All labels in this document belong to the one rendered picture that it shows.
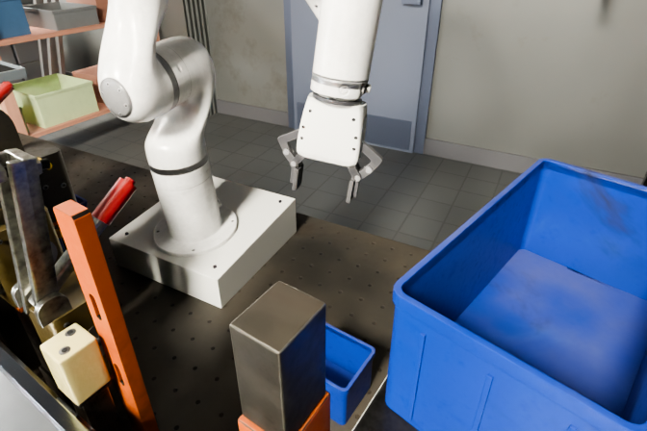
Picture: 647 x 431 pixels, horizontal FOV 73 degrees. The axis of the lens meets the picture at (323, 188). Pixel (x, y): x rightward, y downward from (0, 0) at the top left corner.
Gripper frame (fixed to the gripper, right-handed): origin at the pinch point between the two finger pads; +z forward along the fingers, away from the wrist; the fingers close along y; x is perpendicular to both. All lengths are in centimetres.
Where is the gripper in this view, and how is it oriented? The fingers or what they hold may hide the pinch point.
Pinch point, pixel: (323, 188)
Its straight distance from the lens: 72.6
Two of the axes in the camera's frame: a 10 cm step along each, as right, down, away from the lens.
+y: -9.6, -2.2, 1.8
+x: -2.5, 3.7, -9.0
